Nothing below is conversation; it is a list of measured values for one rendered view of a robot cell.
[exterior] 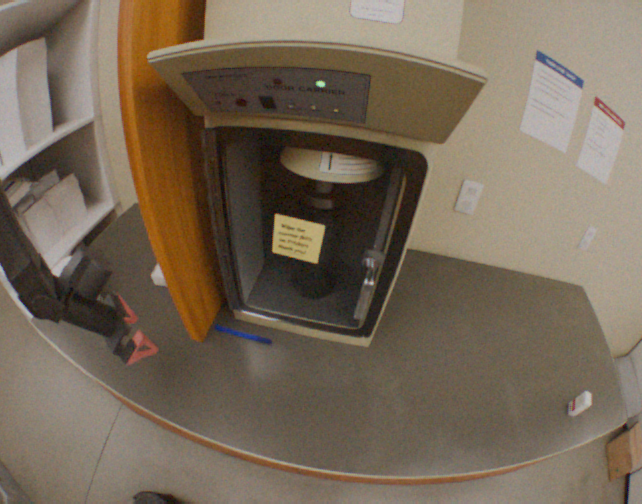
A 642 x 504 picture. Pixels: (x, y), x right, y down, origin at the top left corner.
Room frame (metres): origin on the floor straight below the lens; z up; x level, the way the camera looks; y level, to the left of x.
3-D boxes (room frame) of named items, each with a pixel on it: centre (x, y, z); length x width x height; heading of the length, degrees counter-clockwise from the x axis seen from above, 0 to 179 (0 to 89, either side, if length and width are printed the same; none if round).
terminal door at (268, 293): (0.34, 0.03, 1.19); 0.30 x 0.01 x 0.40; 83
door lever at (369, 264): (0.30, -0.08, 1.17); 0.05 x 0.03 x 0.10; 173
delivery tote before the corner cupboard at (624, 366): (0.12, -2.67, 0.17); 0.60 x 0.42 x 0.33; 172
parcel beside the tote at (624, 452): (-0.47, -2.64, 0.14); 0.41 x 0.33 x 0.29; 0
